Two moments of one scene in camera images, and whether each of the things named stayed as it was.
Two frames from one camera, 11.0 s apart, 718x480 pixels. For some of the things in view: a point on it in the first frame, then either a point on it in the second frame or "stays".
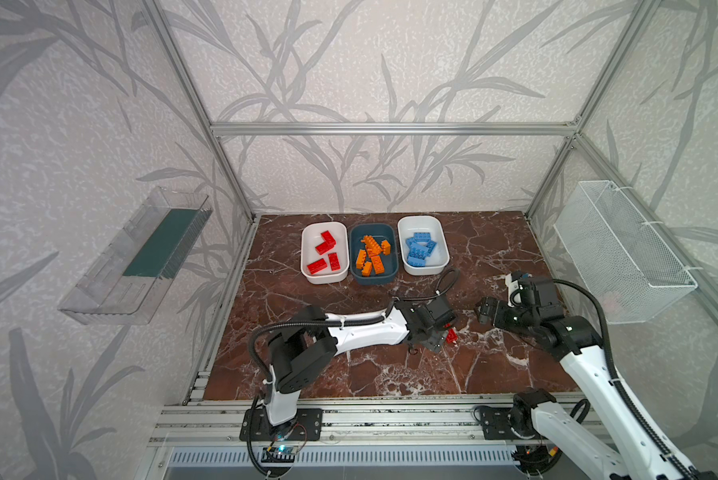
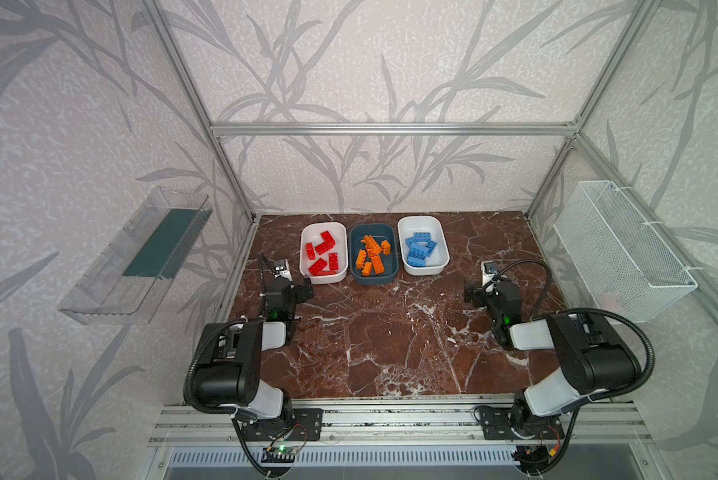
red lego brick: x=451 y=336 → x=310 y=251
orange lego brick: x=360 y=260 stays
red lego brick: x=323 y=248 stays
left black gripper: x=433 y=338 → x=282 y=288
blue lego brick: x=412 y=243 stays
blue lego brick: x=418 y=250 stays
